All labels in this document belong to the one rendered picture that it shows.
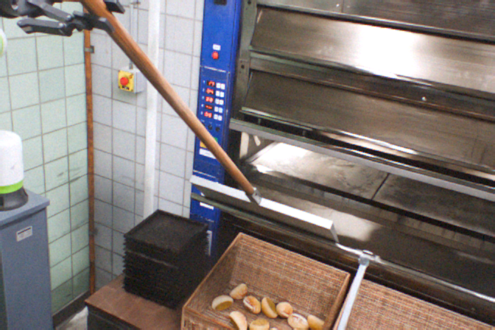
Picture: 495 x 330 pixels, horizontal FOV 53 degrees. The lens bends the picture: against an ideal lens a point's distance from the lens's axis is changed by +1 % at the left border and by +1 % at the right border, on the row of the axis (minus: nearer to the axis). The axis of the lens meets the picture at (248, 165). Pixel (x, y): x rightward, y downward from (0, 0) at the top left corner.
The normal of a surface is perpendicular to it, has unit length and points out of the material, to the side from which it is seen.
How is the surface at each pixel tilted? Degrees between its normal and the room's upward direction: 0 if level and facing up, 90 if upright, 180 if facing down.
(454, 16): 90
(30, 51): 90
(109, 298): 0
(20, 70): 90
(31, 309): 90
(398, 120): 70
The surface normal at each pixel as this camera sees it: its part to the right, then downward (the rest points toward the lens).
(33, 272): 0.86, 0.29
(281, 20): -0.38, -0.02
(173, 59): -0.45, 0.31
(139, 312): 0.11, -0.91
